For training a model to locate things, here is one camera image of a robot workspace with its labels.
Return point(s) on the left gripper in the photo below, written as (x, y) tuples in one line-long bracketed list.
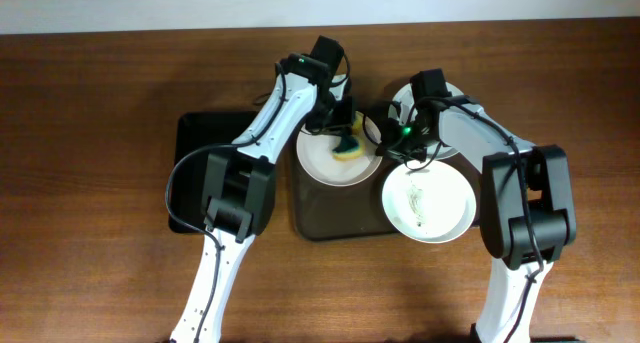
[(343, 128)]

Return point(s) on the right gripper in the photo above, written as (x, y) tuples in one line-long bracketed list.
[(388, 145)]

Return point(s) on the green yellow sponge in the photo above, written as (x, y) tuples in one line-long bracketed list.
[(350, 145)]

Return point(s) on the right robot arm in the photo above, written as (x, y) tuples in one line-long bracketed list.
[(526, 213)]

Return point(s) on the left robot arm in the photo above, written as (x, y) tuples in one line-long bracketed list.
[(239, 186)]

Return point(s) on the brown large tray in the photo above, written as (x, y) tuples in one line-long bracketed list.
[(324, 213)]

